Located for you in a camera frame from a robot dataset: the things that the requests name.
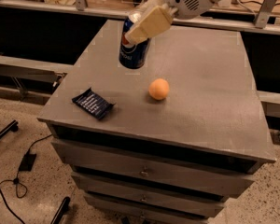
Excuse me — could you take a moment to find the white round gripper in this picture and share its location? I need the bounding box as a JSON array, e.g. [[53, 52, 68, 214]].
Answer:
[[124, 0, 213, 45]]

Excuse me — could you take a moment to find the blue pepsi can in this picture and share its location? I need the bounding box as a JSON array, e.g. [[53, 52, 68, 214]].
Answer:
[[119, 10, 150, 69]]

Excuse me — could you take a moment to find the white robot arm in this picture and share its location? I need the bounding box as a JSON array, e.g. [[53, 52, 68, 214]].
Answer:
[[124, 0, 221, 45]]

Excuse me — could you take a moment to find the blue rxbar blueberry wrapper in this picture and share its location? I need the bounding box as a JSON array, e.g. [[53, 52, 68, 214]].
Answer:
[[72, 88, 114, 120]]

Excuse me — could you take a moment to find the orange fruit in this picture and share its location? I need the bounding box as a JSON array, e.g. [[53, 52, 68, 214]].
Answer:
[[148, 78, 170, 101]]

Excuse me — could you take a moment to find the grey drawer cabinet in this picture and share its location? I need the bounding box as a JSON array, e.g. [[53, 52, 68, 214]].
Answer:
[[36, 19, 277, 224]]

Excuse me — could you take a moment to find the top grey drawer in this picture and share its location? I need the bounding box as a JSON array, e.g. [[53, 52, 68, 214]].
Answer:
[[52, 138, 253, 198]]

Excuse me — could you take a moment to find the grey drawer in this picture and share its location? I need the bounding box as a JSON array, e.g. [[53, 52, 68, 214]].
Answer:
[[52, 138, 253, 198], [71, 172, 224, 217], [84, 193, 208, 224]]

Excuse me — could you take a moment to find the black stand leg upper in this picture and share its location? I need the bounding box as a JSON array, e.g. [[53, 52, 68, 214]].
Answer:
[[0, 120, 19, 139]]

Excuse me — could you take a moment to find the black stand leg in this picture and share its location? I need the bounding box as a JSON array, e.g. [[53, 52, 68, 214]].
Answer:
[[50, 196, 71, 224], [0, 120, 19, 139]]

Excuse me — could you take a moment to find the middle grey drawer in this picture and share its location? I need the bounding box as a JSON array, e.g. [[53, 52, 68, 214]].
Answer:
[[71, 172, 224, 217]]

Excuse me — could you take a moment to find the black power adapter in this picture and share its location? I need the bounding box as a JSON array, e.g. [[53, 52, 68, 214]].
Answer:
[[19, 153, 36, 172]]

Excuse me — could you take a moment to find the bottom grey drawer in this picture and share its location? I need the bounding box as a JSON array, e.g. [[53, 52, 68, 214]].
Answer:
[[84, 193, 208, 224]]

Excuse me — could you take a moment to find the black stand leg lower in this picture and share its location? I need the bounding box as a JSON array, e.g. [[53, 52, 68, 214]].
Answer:
[[50, 196, 71, 224]]

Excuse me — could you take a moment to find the grey metal rail frame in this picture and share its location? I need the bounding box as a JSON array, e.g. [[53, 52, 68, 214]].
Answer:
[[0, 0, 280, 35]]

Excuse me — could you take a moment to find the black floor cable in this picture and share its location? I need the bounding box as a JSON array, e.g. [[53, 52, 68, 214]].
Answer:
[[0, 133, 54, 224]]

